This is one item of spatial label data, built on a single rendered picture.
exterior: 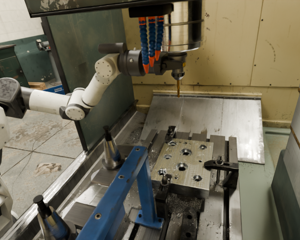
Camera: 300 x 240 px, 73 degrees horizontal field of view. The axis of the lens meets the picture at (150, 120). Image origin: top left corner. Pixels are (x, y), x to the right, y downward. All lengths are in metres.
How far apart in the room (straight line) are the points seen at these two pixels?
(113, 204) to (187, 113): 1.33
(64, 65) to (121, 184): 0.82
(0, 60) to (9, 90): 3.99
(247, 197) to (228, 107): 0.74
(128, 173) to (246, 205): 0.86
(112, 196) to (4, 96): 0.63
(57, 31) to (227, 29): 1.12
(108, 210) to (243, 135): 1.28
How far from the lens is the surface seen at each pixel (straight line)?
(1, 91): 0.96
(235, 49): 1.69
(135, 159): 0.55
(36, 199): 0.39
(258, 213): 1.25
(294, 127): 1.00
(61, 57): 1.17
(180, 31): 0.58
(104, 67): 0.71
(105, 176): 0.54
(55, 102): 0.92
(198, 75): 1.74
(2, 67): 4.94
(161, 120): 1.69
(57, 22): 1.18
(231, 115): 1.69
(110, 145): 0.53
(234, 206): 0.88
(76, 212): 0.49
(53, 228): 0.42
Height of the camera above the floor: 1.58
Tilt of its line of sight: 29 degrees down
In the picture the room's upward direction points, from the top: 6 degrees counter-clockwise
